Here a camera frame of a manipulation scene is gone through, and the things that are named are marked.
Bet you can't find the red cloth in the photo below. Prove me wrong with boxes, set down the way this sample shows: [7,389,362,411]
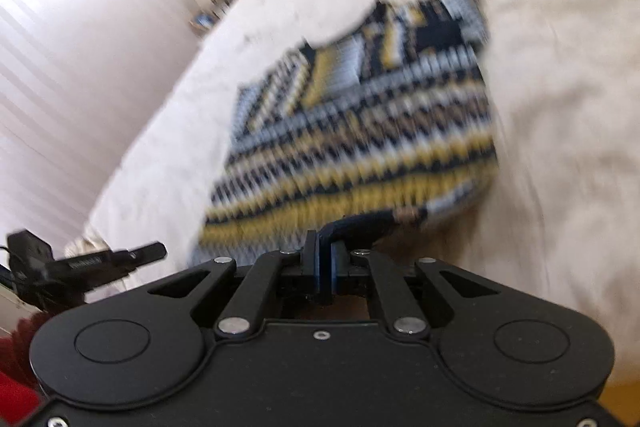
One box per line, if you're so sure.
[0,311,48,420]

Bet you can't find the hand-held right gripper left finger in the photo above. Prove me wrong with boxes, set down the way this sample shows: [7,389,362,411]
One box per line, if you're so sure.
[147,230,323,339]

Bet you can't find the zigzag patterned knit sweater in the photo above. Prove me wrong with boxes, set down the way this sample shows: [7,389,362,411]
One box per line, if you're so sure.
[192,0,502,269]

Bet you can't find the bed with white blanket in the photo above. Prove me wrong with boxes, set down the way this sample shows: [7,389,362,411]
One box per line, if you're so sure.
[64,0,640,313]

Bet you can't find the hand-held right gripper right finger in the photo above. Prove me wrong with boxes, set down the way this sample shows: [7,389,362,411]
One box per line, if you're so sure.
[321,246,502,338]

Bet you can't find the cream nightstand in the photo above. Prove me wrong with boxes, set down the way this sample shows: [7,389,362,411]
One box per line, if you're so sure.
[189,0,253,38]

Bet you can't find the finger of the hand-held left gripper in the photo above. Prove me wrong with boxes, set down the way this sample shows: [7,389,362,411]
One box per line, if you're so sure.
[52,242,169,282]

